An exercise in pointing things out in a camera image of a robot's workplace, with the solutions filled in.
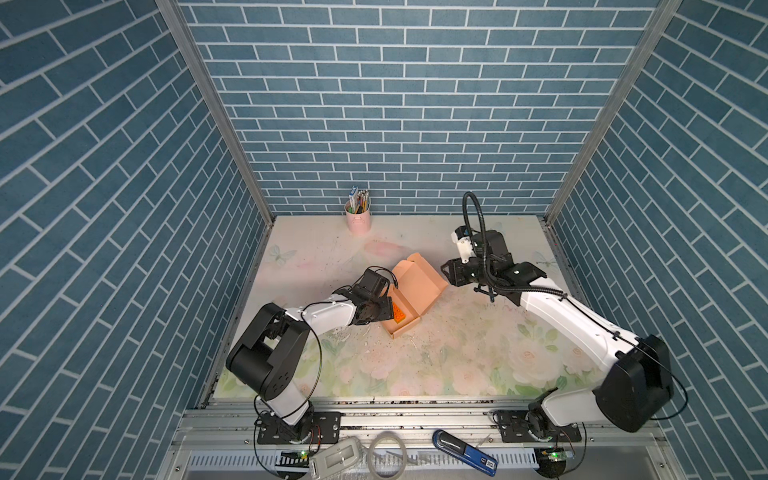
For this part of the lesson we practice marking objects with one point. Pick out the orange paper box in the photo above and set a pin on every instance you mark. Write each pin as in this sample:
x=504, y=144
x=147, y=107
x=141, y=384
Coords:
x=419, y=287

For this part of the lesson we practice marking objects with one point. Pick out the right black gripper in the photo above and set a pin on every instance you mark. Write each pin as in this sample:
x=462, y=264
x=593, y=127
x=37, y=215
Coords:
x=453, y=275

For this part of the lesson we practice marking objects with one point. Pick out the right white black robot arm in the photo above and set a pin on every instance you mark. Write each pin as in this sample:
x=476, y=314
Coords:
x=638, y=381

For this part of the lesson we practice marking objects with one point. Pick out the grey handheld device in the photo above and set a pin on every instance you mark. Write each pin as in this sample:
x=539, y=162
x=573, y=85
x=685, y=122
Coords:
x=340, y=457

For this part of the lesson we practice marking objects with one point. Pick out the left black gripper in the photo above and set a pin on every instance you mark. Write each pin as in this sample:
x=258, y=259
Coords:
x=387, y=308

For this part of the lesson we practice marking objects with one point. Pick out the aluminium frame rail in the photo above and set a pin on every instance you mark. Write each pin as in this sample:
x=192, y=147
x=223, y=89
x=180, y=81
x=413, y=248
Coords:
x=229, y=425

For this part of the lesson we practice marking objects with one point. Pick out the orange toy brick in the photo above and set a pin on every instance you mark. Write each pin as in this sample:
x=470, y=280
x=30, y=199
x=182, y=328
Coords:
x=398, y=314

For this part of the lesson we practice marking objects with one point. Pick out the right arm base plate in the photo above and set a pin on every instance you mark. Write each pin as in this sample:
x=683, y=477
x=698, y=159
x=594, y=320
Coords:
x=518, y=426

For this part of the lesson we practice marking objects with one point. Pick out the blue handheld device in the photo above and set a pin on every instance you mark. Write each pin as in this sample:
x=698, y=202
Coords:
x=465, y=453

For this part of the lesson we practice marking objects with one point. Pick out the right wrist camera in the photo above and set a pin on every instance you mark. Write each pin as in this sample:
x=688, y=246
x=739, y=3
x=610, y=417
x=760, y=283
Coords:
x=462, y=238

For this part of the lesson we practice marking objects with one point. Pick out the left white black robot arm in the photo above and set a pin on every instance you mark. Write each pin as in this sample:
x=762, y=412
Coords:
x=267, y=354

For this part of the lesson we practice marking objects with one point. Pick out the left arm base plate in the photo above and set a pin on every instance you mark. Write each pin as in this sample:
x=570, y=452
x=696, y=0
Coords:
x=322, y=427

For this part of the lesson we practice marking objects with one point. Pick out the pink metal pen cup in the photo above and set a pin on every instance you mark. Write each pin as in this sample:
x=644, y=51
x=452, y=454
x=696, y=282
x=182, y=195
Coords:
x=358, y=222

